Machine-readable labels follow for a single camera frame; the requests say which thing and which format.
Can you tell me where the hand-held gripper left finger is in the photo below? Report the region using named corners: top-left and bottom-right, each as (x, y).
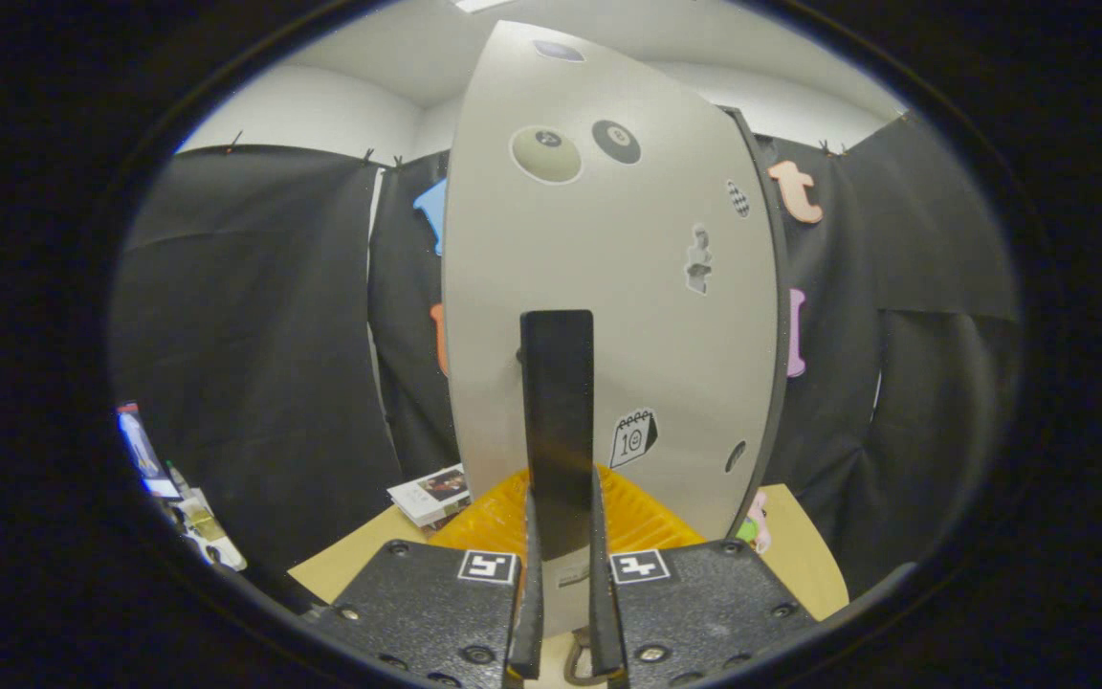
top-left (307, 467), bottom-right (544, 689)

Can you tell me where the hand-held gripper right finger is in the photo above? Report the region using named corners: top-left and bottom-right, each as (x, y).
top-left (589, 466), bottom-right (820, 689)

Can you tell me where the black door handle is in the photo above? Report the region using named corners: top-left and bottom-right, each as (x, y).
top-left (519, 309), bottom-right (597, 561)

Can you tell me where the light grey shoe cabinet door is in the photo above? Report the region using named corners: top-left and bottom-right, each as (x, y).
top-left (441, 19), bottom-right (782, 637)

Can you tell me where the dark grey shoe cabinet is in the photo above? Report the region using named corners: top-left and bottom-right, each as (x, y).
top-left (721, 105), bottom-right (794, 542)

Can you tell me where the white book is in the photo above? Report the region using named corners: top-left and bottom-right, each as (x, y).
top-left (386, 464), bottom-right (472, 529)

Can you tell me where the pink green plush toy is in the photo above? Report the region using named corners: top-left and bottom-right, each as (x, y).
top-left (738, 488), bottom-right (772, 554)

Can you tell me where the yellow white clutter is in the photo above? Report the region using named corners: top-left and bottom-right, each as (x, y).
top-left (168, 462), bottom-right (248, 573)

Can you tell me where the black backdrop cloth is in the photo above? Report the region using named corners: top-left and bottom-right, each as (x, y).
top-left (111, 113), bottom-right (1021, 599)

